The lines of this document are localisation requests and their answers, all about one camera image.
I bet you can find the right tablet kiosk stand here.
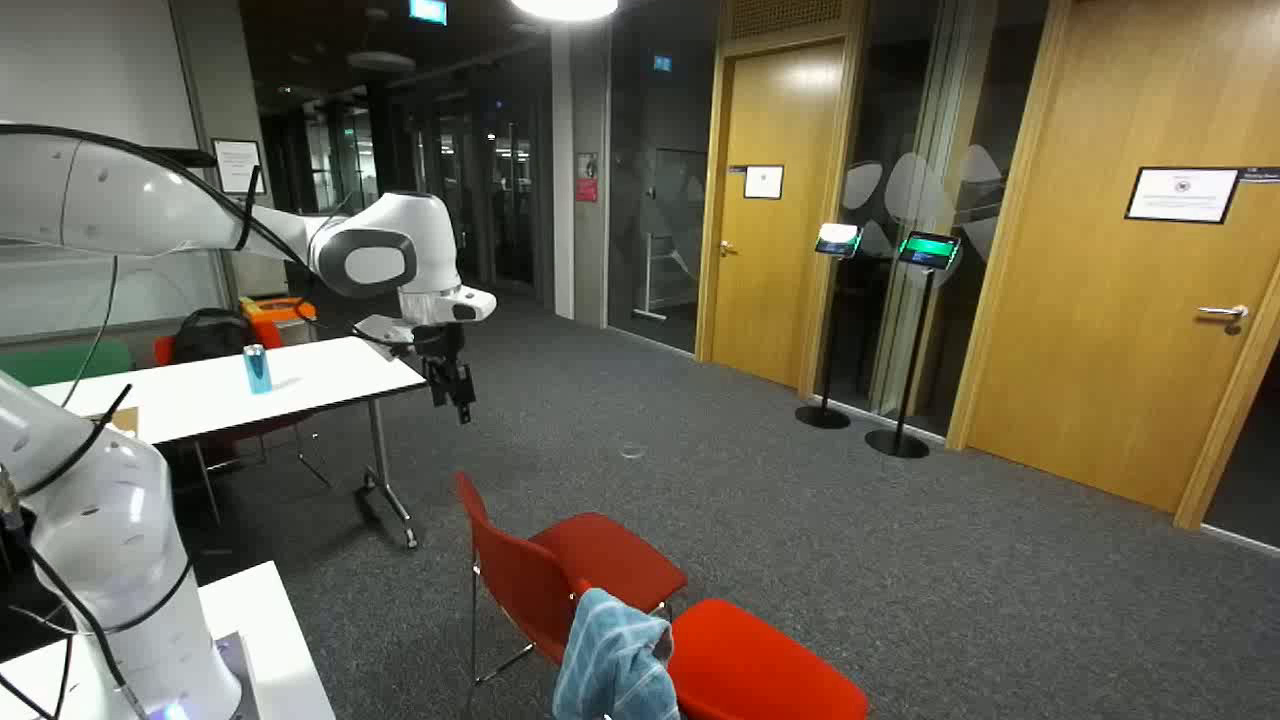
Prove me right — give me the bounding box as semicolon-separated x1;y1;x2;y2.
863;232;959;462

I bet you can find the red chair with cloth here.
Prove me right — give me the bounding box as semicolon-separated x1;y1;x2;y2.
670;599;873;720

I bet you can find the small far door sign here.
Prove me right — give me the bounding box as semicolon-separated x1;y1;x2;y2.
746;163;783;202

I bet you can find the wooden door with sign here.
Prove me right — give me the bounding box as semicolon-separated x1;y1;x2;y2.
953;0;1280;530

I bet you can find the round ceiling light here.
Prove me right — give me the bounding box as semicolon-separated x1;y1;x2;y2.
512;0;622;25

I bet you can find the white door sign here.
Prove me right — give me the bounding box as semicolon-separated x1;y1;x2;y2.
1123;169;1241;223

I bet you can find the blue checkered cloth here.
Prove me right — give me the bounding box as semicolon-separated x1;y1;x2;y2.
554;588;679;720

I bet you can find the orange chair behind table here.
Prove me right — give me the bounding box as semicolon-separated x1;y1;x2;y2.
241;297;318;350

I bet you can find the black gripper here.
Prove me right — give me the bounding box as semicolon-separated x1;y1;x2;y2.
414;323;478;424

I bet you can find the black backpack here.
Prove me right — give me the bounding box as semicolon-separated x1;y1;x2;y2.
171;309;259;359

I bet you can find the tablet kiosk stand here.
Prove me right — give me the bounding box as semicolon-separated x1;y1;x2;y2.
796;220;859;430
863;232;959;462

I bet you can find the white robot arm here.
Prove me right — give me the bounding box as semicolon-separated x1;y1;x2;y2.
0;123;496;720

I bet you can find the white folding table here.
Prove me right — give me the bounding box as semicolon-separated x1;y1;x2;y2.
41;338;426;549

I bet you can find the far wooden door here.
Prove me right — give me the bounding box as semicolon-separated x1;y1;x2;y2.
698;39;848;392

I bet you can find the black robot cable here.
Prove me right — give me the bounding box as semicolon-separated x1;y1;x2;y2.
0;120;326;720

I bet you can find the white robot base table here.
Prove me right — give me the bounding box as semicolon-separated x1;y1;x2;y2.
0;562;335;720

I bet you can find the left tablet kiosk stand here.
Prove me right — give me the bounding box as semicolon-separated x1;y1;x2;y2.
796;220;859;430

